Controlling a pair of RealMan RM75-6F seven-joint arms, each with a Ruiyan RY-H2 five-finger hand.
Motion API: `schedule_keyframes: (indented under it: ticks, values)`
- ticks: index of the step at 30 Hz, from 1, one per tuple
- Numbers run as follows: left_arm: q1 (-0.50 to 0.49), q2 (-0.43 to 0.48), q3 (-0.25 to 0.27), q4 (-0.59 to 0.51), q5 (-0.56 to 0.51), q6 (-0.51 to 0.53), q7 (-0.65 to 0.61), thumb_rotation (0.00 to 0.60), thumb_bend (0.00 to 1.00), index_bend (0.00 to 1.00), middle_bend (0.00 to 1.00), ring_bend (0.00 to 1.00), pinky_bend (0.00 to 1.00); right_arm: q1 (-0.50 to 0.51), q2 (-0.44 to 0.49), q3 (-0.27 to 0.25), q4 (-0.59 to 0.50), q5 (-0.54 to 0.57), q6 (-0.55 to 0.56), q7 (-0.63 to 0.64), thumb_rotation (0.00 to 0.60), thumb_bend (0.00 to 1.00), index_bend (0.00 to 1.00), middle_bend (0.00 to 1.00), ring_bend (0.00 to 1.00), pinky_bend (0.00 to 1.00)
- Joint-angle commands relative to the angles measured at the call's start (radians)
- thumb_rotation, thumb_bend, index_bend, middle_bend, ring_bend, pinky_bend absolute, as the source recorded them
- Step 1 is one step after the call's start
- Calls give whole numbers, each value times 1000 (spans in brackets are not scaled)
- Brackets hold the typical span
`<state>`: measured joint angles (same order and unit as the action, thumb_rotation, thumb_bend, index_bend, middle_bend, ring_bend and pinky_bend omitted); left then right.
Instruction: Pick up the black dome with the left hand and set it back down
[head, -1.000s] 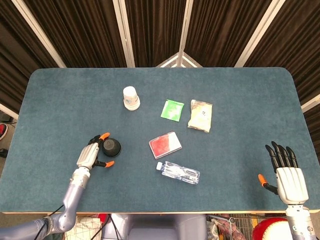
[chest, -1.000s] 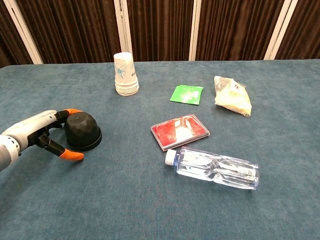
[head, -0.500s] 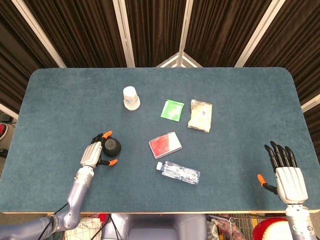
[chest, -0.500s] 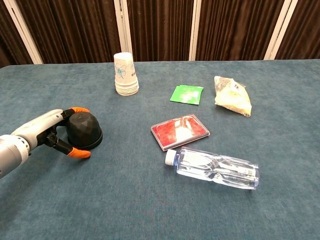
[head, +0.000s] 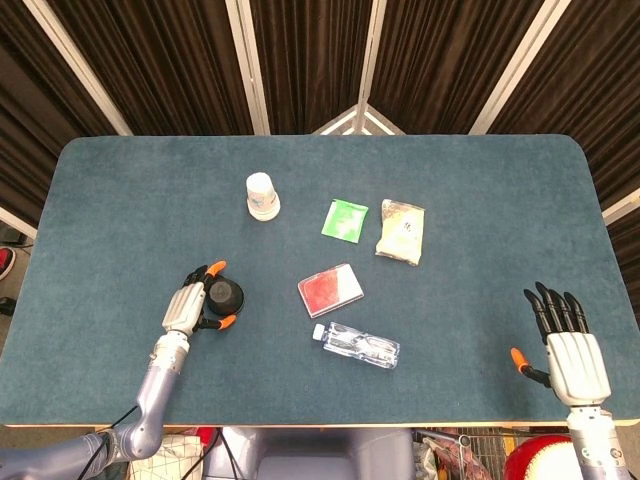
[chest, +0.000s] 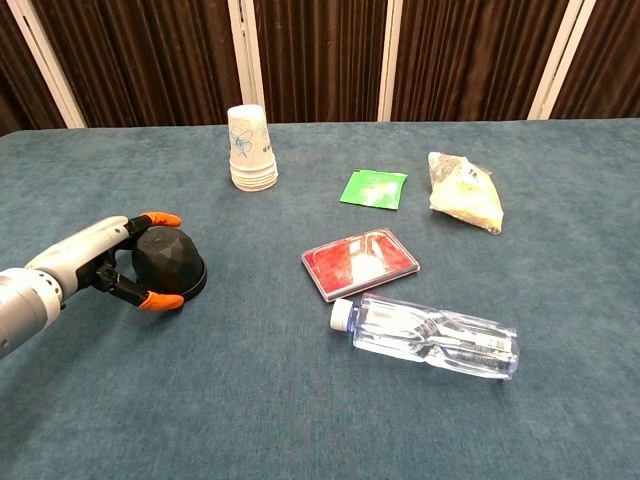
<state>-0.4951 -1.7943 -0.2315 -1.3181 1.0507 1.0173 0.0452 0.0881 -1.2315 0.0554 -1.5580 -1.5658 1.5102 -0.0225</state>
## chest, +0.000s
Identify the clear plastic water bottle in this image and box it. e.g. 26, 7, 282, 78
329, 292, 521, 381

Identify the white screen frame post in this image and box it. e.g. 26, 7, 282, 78
377, 0, 404, 123
227, 0, 267, 124
6, 0, 88, 130
527, 0, 584, 121

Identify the clear plastic food bag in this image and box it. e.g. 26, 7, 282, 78
427, 151, 505, 236

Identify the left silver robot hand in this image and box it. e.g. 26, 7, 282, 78
24, 211, 186, 313

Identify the black faceted dome object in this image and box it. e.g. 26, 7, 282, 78
130, 225, 208, 304

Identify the brown pleated curtain panel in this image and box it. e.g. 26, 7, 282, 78
549, 0, 640, 121
0, 0, 68, 137
391, 0, 571, 123
31, 0, 244, 128
252, 0, 389, 124

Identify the teal velvet tablecloth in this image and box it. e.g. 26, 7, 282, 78
0, 117, 640, 480

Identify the red flat plastic case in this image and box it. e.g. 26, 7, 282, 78
301, 227, 421, 304

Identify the flower print paper cup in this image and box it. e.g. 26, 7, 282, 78
226, 104, 277, 173

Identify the green foil sachet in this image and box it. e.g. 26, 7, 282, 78
338, 169, 409, 211

